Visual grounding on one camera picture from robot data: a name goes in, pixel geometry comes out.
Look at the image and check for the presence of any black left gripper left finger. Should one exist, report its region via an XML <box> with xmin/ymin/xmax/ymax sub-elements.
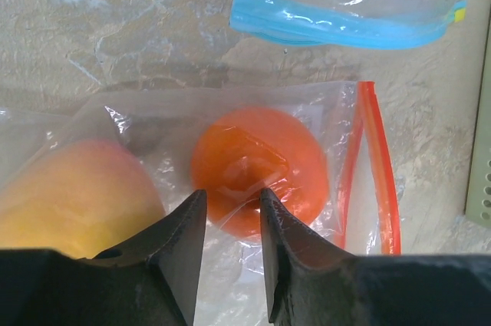
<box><xmin>1</xmin><ymin>190</ymin><xmax>207</xmax><ymax>325</ymax></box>

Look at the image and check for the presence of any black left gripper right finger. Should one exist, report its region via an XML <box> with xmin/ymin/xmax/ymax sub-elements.
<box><xmin>260</xmin><ymin>189</ymin><xmax>490</xmax><ymax>325</ymax></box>

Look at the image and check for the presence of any fake yellow orange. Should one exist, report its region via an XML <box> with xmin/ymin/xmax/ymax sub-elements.
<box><xmin>1</xmin><ymin>140</ymin><xmax>166</xmax><ymax>258</ymax></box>

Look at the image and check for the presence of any clear bag red zipper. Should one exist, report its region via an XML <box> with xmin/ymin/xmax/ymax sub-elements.
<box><xmin>1</xmin><ymin>81</ymin><xmax>400</xmax><ymax>325</ymax></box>

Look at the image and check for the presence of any fake orange persimmon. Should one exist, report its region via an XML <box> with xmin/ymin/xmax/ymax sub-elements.
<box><xmin>190</xmin><ymin>107</ymin><xmax>330</xmax><ymax>242</ymax></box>

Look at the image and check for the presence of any clear bag blue zipper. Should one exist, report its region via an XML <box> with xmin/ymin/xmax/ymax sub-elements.
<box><xmin>229</xmin><ymin>0</ymin><xmax>466</xmax><ymax>50</ymax></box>

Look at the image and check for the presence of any green perforated basket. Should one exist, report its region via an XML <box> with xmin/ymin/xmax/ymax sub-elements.
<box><xmin>465</xmin><ymin>31</ymin><xmax>490</xmax><ymax>229</ymax></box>

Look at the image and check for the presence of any yellow zipper slider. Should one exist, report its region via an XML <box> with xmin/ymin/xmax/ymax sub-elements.
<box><xmin>454</xmin><ymin>8</ymin><xmax>466</xmax><ymax>23</ymax></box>

